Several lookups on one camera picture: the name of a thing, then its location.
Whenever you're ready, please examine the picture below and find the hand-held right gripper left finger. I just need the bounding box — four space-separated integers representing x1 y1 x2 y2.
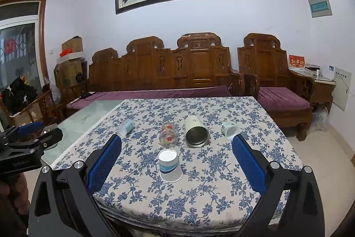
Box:
29 134 122 237

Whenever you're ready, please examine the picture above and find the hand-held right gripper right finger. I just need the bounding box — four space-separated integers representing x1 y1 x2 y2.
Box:
232 134 325 237

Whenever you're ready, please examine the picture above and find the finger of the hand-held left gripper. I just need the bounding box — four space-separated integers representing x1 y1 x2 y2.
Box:
29 127 64 153
0 121 45 146

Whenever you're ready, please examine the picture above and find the white green plastic cup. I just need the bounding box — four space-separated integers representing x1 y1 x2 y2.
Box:
220 122 240 140

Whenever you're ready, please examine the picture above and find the clear plastic cup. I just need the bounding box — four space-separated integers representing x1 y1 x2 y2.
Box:
116 118 136 136

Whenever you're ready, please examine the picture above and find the cream steel thermos cup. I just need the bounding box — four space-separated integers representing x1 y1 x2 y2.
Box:
184 114 211 148

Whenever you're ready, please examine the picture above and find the white paper cup blue band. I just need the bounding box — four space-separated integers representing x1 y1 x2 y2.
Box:
158 149 183 183

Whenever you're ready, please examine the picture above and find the clear glass cup red print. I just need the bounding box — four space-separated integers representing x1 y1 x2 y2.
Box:
160 122 178 147

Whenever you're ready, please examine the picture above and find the person's left hand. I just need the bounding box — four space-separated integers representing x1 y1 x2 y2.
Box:
0 173 29 237

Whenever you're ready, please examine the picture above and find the small wooden chair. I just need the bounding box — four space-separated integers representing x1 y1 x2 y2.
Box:
18 88 65 126

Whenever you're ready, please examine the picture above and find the pile of dark clothes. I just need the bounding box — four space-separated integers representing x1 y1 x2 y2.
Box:
1 74 38 116

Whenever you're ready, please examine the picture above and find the blue floral tablecloth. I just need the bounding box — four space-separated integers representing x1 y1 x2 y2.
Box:
52 96 304 230

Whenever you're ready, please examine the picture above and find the large cardboard box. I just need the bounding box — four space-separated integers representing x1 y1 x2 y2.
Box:
55 55 88 93

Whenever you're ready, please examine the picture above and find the purple armchair cushion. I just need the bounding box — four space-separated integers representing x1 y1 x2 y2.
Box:
258 87 310 110

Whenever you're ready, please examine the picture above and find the purple sofa cushion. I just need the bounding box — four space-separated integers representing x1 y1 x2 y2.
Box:
67 85 232 110

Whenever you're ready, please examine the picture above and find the clear plastic bag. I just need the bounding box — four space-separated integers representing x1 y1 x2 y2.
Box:
308 107 330 134

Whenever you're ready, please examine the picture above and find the wooden framed glass door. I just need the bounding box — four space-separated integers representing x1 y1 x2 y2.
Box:
0 0 49 104

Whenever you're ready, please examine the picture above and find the small cardboard box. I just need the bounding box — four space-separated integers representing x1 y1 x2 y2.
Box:
61 36 84 54

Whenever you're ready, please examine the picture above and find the carved wooden armchair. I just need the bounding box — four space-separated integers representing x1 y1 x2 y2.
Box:
237 33 316 142

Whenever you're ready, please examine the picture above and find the wooden side table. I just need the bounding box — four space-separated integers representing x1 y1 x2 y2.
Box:
294 69 337 113

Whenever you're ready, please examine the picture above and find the red gift box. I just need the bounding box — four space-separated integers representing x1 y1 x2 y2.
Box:
288 54 307 71

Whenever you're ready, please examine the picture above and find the carved wooden sofa bench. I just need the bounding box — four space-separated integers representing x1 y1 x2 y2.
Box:
54 32 260 118

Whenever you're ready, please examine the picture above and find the white blue device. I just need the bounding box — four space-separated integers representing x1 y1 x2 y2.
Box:
318 64 337 81

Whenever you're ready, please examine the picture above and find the black cable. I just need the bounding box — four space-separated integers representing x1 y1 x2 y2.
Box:
71 91 97 103

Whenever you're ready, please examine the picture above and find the white wall panel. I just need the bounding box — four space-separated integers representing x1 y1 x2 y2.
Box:
331 68 352 112

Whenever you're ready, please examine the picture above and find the grey wall electrical box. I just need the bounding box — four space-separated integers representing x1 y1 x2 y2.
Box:
308 0 333 18

